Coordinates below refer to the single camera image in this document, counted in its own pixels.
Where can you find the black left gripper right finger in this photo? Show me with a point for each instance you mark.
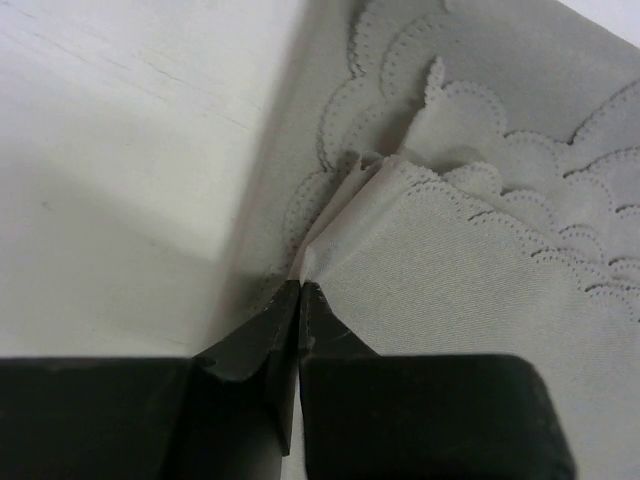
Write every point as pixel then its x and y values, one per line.
pixel 340 394

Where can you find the grey cloth placemat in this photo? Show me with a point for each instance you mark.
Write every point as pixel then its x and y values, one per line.
pixel 463 177

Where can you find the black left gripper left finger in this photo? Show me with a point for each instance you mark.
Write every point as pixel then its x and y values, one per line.
pixel 240 396

